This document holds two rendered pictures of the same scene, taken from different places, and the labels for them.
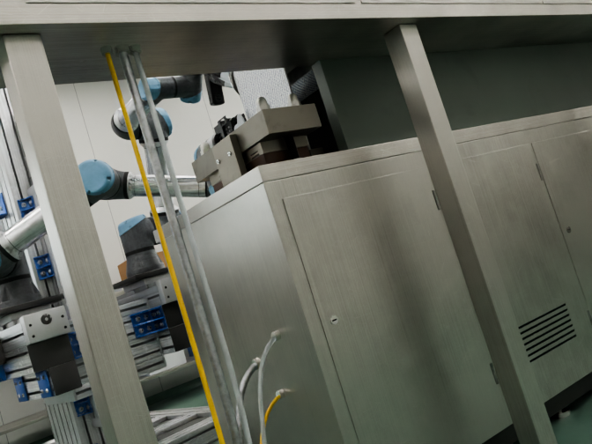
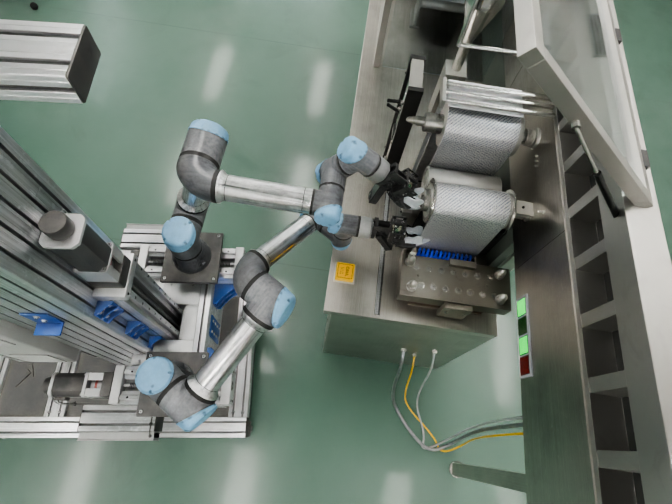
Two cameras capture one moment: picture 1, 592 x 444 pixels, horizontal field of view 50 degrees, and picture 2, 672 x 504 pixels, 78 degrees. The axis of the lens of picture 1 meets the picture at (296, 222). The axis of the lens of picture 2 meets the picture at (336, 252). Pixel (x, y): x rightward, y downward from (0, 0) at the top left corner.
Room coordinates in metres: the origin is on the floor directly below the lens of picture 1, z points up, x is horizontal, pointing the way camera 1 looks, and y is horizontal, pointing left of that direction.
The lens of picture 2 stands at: (1.68, 0.79, 2.41)
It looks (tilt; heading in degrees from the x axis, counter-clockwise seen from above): 66 degrees down; 304
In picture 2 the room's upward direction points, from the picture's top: 10 degrees clockwise
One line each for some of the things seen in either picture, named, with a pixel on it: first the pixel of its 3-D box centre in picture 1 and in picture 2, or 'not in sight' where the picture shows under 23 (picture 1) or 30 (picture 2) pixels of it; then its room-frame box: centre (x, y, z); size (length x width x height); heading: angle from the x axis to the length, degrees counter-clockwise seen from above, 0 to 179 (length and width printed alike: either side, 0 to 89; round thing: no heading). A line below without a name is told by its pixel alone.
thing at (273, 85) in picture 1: (269, 107); (453, 240); (1.75, -0.02, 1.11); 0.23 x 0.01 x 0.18; 36
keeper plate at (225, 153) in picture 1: (228, 161); (453, 311); (1.58, 0.12, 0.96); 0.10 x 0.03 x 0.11; 36
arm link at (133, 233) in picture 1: (136, 233); (181, 236); (2.49, 0.62, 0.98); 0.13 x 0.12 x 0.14; 126
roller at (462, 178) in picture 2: not in sight; (459, 188); (1.86, -0.17, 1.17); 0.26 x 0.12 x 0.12; 36
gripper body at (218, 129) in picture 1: (230, 133); (388, 229); (1.94, 0.11, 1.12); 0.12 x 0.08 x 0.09; 36
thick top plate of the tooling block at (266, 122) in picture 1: (252, 145); (453, 284); (1.65, 0.05, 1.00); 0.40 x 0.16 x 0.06; 36
